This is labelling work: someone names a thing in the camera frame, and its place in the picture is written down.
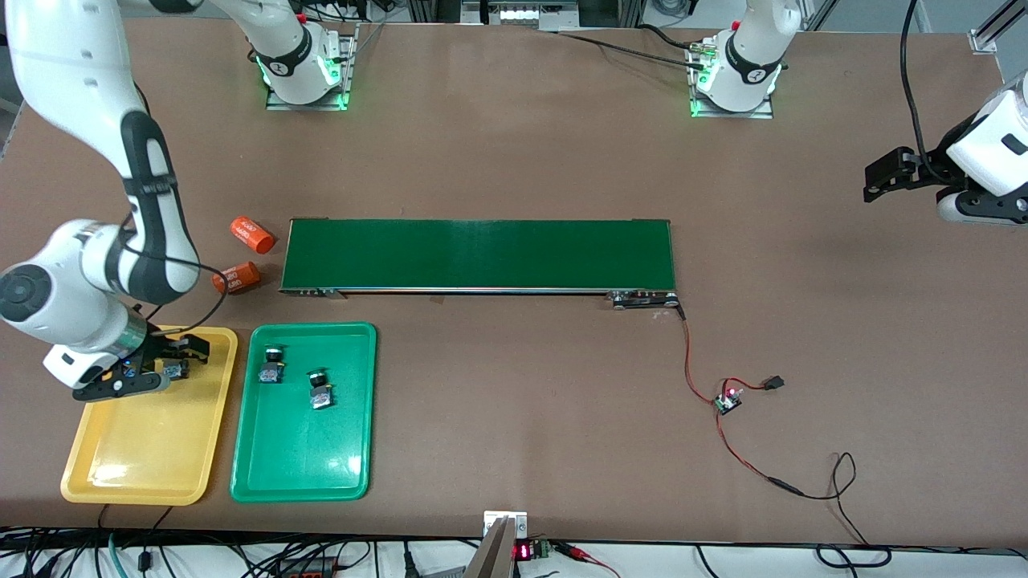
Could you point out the red black power strip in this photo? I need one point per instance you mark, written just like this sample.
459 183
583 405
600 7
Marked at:
309 571

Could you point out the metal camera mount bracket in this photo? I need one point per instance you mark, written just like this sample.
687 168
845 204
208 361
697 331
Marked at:
494 554

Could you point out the yellow plastic tray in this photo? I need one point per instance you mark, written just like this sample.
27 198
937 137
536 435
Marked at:
148 441

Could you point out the lit control box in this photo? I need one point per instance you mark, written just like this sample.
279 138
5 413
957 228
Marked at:
522 12

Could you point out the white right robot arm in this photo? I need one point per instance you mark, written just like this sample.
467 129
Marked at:
88 265

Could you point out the aluminium corner post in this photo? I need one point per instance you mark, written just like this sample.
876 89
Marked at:
992 32

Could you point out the orange cylinder white print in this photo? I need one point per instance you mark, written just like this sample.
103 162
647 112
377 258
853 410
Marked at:
253 236
241 277

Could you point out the green belt conveyor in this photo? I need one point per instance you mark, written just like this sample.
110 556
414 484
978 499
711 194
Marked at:
482 253

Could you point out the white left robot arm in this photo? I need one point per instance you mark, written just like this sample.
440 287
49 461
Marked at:
992 136

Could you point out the yellow cap push button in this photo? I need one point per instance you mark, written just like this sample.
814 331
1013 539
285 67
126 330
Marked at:
175 370

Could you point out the red digit display module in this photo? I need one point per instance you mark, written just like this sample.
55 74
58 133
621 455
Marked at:
524 551

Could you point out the green plastic tray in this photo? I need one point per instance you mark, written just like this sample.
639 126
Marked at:
305 457

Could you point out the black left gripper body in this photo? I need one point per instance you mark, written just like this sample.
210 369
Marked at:
923 164

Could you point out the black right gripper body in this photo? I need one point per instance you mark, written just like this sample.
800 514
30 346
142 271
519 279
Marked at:
158 348

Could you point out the green cap push button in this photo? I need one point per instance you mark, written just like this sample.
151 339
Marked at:
321 395
271 372

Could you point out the red clip lead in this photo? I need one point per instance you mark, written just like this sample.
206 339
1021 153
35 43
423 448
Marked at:
574 552

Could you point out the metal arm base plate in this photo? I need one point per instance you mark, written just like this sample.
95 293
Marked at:
305 105
731 114

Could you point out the small circuit board red LED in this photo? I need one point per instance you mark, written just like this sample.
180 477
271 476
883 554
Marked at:
728 399

